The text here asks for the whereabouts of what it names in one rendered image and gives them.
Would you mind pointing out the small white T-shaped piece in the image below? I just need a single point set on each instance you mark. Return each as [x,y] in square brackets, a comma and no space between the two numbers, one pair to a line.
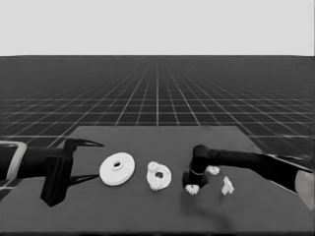
[227,187]

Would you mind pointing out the large thick white disc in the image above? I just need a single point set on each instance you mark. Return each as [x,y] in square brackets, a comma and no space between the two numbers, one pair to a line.
[110,175]

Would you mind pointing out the white round pin carrier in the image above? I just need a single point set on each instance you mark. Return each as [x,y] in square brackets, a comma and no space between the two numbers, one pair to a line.
[165,178]

